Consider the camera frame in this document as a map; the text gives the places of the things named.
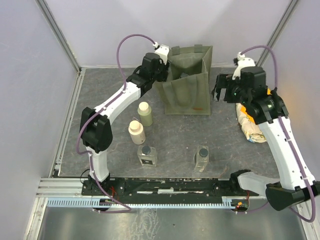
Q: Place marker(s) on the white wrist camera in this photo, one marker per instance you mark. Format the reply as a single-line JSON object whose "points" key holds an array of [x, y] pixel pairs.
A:
{"points": [[162, 50], [241, 61]]}

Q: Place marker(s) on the olive green canvas bag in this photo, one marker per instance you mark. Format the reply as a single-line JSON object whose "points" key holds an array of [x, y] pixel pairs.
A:
{"points": [[187, 96]]}

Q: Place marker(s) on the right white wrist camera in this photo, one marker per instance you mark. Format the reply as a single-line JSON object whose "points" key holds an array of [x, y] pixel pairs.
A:
{"points": [[241, 61]]}

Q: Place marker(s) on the yellow patterned snack bag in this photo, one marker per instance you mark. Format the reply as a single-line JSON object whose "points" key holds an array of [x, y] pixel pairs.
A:
{"points": [[251, 131]]}

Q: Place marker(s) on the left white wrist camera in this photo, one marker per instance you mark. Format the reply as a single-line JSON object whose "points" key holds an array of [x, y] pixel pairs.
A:
{"points": [[162, 50]]}

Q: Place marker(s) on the clear bottle dark cap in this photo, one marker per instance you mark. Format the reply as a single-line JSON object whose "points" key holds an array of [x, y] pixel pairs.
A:
{"points": [[201, 158]]}

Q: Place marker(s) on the right aluminium corner post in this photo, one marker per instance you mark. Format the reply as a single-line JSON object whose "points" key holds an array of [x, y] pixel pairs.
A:
{"points": [[288, 12]]}

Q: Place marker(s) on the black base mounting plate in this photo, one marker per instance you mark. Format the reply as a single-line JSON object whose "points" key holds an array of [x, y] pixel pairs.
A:
{"points": [[173, 190]]}

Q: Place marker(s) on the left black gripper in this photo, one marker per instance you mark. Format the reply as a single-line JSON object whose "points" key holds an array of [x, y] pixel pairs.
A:
{"points": [[165, 70]]}

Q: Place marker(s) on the aluminium front rail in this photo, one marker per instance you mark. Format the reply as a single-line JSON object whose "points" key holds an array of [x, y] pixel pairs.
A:
{"points": [[75, 187]]}

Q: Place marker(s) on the beige white-cap bottle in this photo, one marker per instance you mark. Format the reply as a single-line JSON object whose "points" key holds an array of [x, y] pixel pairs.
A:
{"points": [[136, 131]]}

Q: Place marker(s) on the left aluminium corner post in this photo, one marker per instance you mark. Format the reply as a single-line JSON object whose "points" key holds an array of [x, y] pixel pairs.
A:
{"points": [[47, 13]]}

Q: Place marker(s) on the aluminium corner post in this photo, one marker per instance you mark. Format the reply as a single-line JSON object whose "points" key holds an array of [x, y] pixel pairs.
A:
{"points": [[47, 13], [288, 12]]}

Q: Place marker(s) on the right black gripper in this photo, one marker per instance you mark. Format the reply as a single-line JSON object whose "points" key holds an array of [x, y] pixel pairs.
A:
{"points": [[224, 81]]}

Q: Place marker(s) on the green liquid white-cap bottle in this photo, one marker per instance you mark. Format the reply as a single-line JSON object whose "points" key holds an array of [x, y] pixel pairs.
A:
{"points": [[145, 113]]}

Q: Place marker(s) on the clear bottle black label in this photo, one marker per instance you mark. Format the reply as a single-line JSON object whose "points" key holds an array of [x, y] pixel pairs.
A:
{"points": [[147, 155]]}

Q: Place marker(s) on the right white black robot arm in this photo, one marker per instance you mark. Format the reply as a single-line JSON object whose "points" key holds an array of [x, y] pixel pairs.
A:
{"points": [[296, 184]]}

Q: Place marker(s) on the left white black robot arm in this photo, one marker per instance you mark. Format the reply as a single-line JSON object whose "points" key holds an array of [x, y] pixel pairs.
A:
{"points": [[96, 123]]}

